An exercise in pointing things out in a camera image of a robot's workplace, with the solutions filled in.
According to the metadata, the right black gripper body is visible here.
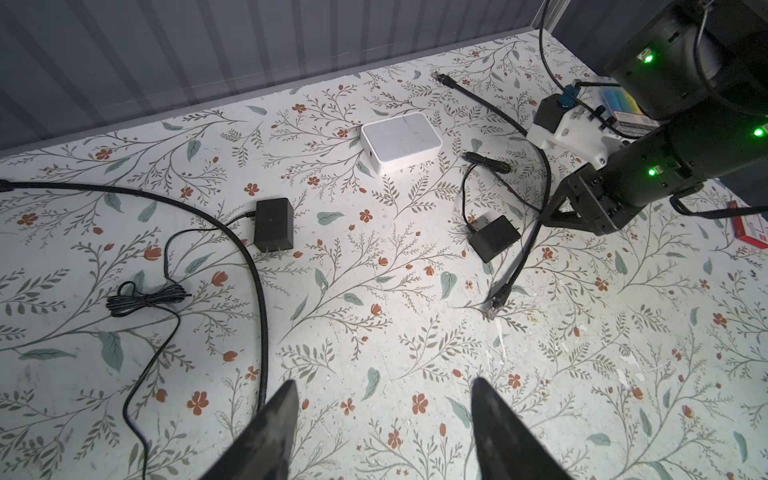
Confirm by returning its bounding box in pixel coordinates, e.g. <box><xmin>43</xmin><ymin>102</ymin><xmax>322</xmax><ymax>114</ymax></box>
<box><xmin>539</xmin><ymin>164</ymin><xmax>636</xmax><ymax>236</ymax></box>

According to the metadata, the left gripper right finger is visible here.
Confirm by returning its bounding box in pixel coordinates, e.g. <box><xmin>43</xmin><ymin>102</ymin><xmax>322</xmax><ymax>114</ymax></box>
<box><xmin>471</xmin><ymin>377</ymin><xmax>571</xmax><ymax>480</ymax></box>

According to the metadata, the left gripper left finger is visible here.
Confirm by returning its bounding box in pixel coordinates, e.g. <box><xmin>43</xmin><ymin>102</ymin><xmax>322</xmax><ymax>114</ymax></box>
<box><xmin>202</xmin><ymin>380</ymin><xmax>299</xmax><ymax>480</ymax></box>

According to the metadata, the black power adapter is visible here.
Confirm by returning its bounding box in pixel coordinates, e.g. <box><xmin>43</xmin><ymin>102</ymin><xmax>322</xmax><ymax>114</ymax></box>
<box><xmin>460</xmin><ymin>152</ymin><xmax>542</xmax><ymax>263</ymax></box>
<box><xmin>106</xmin><ymin>198</ymin><xmax>294</xmax><ymax>478</ymax></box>

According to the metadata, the long black cable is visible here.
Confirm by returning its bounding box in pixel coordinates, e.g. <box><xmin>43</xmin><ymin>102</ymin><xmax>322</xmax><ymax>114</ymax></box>
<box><xmin>431</xmin><ymin>71</ymin><xmax>554</xmax><ymax>320</ymax></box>

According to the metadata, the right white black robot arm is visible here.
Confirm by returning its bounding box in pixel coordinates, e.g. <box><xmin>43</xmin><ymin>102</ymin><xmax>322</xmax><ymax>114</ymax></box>
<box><xmin>527</xmin><ymin>1</ymin><xmax>767</xmax><ymax>236</ymax></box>

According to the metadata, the pack of coloured markers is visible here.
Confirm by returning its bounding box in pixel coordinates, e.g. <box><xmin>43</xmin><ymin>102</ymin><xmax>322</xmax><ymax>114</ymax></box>
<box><xmin>596</xmin><ymin>86</ymin><xmax>661</xmax><ymax>136</ymax></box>

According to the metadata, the small red white card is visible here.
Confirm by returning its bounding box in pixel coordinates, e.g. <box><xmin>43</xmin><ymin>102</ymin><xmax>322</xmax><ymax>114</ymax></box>
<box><xmin>729</xmin><ymin>214</ymin><xmax>767</xmax><ymax>250</ymax></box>

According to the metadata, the floral patterned table mat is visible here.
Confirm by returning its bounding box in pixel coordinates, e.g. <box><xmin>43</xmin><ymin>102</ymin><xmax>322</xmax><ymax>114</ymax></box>
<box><xmin>1</xmin><ymin>32</ymin><xmax>767</xmax><ymax>479</ymax></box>

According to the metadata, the right white network switch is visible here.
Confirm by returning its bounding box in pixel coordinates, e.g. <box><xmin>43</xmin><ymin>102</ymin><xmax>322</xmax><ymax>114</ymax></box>
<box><xmin>360</xmin><ymin>112</ymin><xmax>443</xmax><ymax>176</ymax></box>

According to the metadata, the black corrugated cable conduit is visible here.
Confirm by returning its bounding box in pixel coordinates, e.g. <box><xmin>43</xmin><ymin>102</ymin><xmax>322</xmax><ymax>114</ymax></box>
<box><xmin>0</xmin><ymin>178</ymin><xmax>270</xmax><ymax>415</ymax></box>

